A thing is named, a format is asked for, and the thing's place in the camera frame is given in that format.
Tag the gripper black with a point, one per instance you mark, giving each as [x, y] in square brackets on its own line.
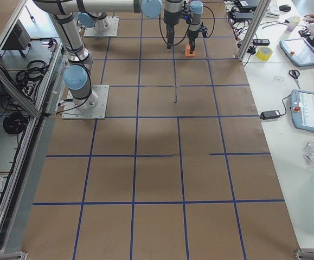
[192, 33]
[170, 17]

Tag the orange foam block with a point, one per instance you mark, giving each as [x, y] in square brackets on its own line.
[189, 52]

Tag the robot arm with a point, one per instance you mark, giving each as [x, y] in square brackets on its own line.
[171, 13]
[77, 76]

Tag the black remote device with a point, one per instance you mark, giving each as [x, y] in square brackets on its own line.
[261, 42]

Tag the yellow tape roll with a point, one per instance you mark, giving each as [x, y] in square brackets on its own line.
[264, 53]

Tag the black power adapter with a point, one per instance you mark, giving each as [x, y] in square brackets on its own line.
[269, 114]

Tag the computer mouse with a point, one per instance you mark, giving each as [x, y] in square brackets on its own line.
[285, 8]

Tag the translucent plastic cup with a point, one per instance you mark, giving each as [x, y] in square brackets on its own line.
[292, 23]

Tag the black scissors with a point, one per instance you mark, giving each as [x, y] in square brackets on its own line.
[295, 75]

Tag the far teach pendant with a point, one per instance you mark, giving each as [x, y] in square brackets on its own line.
[299, 51]

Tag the teach pendant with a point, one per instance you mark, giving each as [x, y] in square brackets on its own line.
[302, 109]
[299, 51]

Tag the near teach pendant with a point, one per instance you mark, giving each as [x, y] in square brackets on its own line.
[302, 109]

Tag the grey electronics box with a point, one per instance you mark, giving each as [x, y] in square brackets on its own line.
[18, 40]

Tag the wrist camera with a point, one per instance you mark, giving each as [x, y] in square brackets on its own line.
[186, 14]
[204, 30]

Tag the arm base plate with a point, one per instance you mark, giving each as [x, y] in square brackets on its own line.
[107, 27]
[94, 108]

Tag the aluminium frame post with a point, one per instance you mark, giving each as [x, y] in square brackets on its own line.
[258, 16]

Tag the aluminium cage frame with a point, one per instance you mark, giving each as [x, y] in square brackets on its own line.
[24, 85]

